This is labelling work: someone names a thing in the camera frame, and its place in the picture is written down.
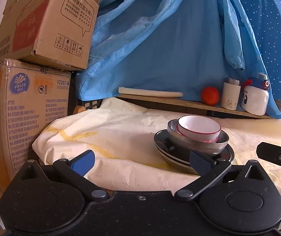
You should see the deep steel bowl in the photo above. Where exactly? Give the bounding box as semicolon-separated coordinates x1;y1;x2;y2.
167;119;229;157

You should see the white red-rimmed bowl front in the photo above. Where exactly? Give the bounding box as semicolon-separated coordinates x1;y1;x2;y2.
176;125;219;143

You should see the white red-rimmed bowl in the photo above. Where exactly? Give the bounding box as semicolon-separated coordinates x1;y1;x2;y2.
176;125;219;143
178;115;222;135

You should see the steel plate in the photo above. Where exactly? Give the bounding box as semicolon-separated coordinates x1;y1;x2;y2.
154;129;235;175

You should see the cream paper table cover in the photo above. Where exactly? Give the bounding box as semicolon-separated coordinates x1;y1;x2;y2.
32;98;281;193

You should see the white blue water bottle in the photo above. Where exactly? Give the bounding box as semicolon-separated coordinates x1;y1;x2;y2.
241;73;270;116

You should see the black yellow crate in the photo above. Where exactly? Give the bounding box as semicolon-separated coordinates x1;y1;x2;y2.
67;71;103;115

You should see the red tomato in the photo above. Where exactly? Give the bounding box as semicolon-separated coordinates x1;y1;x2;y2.
201;86;220;105

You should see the wooden shelf board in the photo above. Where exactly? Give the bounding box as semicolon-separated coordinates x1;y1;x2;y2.
117;94;273;119

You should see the white thermos cup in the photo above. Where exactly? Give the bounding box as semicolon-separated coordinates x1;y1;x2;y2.
221;78;241;111

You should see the lower Vinda cardboard box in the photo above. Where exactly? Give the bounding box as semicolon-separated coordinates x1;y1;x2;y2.
0;59;71;191

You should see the white rolling stick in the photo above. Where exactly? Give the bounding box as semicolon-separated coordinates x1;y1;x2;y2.
118;87;183;98

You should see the light blue hanging garment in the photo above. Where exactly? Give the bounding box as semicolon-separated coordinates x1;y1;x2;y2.
75;0;281;117

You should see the upper cardboard box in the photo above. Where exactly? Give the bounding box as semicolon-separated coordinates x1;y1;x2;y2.
0;0;100;71

